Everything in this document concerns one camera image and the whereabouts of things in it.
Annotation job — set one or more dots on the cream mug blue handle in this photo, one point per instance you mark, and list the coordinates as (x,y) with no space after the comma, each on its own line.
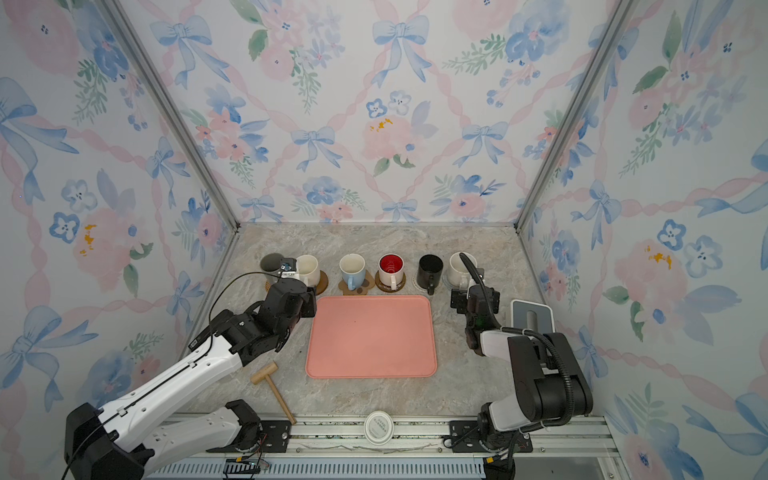
(353,269)

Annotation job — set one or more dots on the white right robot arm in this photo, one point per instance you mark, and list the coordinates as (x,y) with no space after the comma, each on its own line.
(549,387)

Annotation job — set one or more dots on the cream mug back row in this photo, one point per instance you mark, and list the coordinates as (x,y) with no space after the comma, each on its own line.
(308,270)

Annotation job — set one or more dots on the red interior mug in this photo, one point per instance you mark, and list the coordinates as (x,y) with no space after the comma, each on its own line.
(391,264)

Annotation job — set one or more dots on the black mug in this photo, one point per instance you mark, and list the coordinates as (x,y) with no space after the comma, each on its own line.
(429,272)

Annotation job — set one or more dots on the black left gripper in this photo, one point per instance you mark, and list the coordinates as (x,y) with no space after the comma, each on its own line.
(311,303)

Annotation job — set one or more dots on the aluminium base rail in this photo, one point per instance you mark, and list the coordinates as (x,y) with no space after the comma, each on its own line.
(372,446)

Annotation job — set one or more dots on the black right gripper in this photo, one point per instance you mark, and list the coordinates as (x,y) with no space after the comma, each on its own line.
(460,300)

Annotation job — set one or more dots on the white mug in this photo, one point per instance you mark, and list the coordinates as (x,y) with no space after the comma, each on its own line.
(458,275)

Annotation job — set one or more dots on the white round lid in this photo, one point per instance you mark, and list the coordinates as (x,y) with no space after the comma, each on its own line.
(379,428)

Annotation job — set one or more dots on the brown paw print coaster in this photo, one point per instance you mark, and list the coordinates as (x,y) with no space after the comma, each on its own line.
(367,284)

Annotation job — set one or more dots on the wooden mallet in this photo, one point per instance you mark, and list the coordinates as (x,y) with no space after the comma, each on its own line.
(264,375)

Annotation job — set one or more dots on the pink silicone tray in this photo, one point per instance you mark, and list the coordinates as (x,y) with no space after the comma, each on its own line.
(372,337)

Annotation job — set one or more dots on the round cork wood coaster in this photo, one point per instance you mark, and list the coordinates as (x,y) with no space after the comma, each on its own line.
(323,283)

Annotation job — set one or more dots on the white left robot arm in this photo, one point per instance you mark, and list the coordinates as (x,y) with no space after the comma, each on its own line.
(162,390)

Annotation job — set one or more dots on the grey mug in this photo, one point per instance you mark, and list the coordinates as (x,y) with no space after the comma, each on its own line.
(272,266)

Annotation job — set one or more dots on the dark brown round coaster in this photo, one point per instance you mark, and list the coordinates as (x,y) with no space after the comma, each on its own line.
(389,283)

